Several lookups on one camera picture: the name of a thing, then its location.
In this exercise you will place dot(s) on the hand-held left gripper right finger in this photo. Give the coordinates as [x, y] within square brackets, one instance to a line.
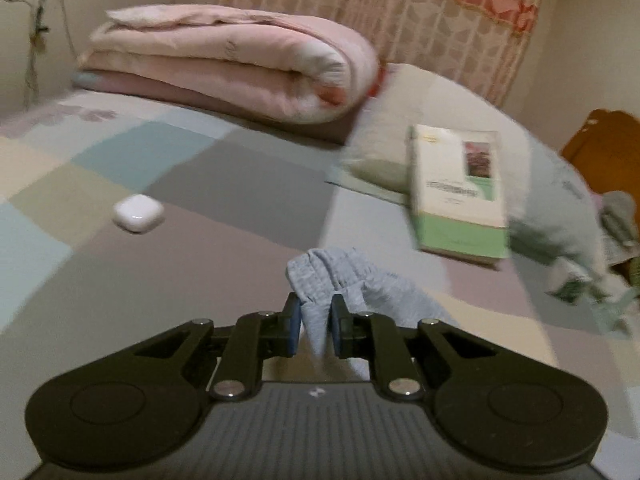
[336, 327]

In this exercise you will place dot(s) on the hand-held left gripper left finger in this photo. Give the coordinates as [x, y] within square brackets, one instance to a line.
[295, 325]

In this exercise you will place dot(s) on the grey sweatpants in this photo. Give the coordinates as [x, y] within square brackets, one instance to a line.
[320, 280]

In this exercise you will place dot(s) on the patchwork flower bed sheet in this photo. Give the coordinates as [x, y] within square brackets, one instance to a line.
[175, 260]

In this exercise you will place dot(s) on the green white book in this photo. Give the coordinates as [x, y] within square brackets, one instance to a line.
[450, 195]

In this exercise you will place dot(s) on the white earbud case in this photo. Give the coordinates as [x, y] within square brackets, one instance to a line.
[137, 212]

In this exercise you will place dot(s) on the small white green packet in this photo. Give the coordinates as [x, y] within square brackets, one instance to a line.
[570, 280]

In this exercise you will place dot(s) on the patchwork pillow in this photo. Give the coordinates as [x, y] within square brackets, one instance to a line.
[540, 185]

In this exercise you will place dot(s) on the folded pink quilt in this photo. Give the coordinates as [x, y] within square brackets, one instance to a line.
[225, 70]

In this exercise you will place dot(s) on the grey-green crumpled cloth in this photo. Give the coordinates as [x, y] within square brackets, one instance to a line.
[620, 215]

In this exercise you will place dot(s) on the red beige patterned curtain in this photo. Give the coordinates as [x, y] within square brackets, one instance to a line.
[400, 20]

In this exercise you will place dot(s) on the wooden headboard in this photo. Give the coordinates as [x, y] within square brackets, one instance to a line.
[610, 150]

